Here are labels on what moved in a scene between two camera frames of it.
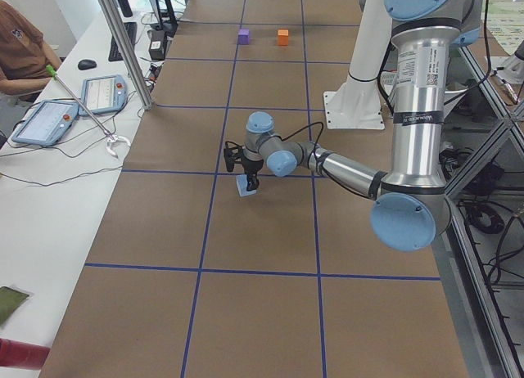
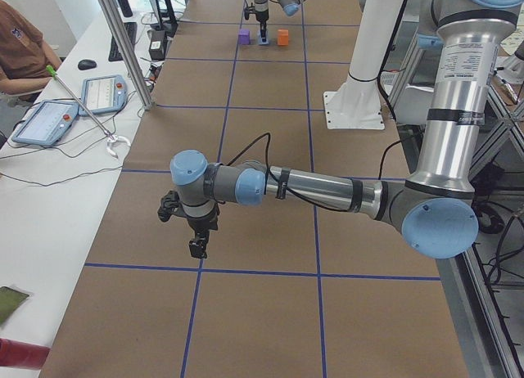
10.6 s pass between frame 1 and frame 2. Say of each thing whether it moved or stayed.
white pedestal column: stayed
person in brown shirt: stayed
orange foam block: stayed
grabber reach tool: stayed
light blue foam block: moved
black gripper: moved
